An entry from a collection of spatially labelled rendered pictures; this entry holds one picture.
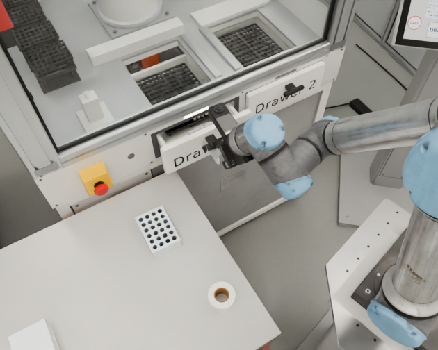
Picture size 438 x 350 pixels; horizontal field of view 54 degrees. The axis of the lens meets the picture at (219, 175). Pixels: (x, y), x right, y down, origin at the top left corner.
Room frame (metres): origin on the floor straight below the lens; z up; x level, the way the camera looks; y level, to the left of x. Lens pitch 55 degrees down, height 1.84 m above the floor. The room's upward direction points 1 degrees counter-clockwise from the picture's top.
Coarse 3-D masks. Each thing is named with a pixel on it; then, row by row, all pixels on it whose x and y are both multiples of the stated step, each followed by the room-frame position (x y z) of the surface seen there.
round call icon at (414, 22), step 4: (412, 16) 1.15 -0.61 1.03; (416, 16) 1.15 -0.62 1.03; (420, 16) 1.15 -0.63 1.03; (408, 20) 1.14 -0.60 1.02; (412, 20) 1.14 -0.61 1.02; (416, 20) 1.14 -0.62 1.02; (420, 20) 1.14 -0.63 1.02; (408, 24) 1.14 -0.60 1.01; (412, 24) 1.13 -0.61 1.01; (416, 24) 1.13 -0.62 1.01; (420, 24) 1.13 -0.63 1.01; (408, 28) 1.13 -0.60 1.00; (412, 28) 1.13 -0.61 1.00; (416, 28) 1.13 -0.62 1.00; (420, 28) 1.12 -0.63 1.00
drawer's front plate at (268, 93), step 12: (300, 72) 1.02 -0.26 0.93; (312, 72) 1.03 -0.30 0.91; (276, 84) 0.97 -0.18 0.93; (300, 84) 1.01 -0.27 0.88; (312, 84) 1.04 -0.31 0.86; (252, 96) 0.92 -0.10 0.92; (264, 96) 0.94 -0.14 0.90; (276, 96) 0.97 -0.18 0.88; (300, 96) 1.02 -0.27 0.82; (252, 108) 0.92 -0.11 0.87; (264, 108) 0.95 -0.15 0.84
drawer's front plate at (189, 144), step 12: (240, 120) 0.83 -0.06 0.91; (204, 132) 0.78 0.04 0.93; (216, 132) 0.79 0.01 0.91; (168, 144) 0.74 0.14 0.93; (180, 144) 0.74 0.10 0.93; (192, 144) 0.76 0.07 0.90; (204, 144) 0.78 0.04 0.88; (168, 156) 0.72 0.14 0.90; (180, 156) 0.74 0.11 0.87; (192, 156) 0.75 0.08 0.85; (204, 156) 0.77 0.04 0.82; (168, 168) 0.72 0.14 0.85; (180, 168) 0.73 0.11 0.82
